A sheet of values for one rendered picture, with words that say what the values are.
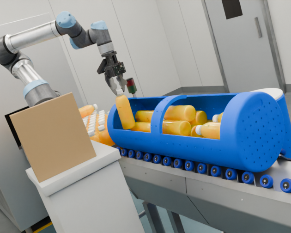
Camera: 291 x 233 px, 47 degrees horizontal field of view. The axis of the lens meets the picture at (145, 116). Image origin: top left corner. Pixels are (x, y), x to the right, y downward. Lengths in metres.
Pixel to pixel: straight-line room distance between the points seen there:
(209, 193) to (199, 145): 0.22
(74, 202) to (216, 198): 0.55
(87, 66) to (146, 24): 1.53
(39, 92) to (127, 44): 5.34
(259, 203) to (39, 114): 0.83
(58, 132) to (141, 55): 5.63
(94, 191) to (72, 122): 0.28
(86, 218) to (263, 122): 0.75
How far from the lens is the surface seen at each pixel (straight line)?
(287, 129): 1.87
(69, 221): 1.35
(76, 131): 1.31
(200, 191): 1.44
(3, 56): 1.79
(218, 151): 1.22
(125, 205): 1.42
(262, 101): 1.25
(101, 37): 1.66
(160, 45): 7.09
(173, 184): 1.56
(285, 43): 5.21
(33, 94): 1.45
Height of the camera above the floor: 1.55
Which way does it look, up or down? 14 degrees down
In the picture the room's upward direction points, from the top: 19 degrees counter-clockwise
